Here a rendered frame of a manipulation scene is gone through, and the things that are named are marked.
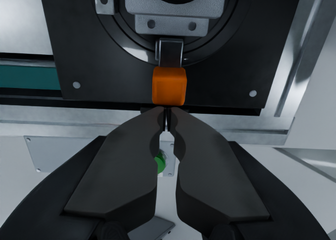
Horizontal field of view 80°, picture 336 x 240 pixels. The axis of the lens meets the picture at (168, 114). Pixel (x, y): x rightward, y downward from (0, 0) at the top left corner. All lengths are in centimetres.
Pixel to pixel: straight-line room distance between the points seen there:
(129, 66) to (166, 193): 35
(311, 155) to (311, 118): 146
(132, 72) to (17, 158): 37
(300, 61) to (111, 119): 23
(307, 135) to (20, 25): 50
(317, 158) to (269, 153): 149
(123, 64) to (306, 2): 19
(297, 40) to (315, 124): 24
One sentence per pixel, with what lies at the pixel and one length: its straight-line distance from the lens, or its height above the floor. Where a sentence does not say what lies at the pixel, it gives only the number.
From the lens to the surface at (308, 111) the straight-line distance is 45.
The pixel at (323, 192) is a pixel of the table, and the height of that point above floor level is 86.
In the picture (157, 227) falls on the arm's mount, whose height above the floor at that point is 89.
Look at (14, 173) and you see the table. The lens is 57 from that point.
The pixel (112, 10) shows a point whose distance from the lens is 18.
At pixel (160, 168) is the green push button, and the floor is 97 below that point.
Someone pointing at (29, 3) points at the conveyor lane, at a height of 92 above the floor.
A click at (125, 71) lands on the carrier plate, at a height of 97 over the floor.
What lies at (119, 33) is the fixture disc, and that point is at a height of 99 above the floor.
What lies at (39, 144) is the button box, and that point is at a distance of 33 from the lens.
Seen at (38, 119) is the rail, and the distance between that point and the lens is 31.
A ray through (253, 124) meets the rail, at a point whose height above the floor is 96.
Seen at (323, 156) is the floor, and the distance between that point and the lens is 198.
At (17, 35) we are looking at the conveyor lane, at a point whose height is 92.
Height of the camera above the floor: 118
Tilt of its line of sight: 61 degrees down
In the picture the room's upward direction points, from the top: 179 degrees clockwise
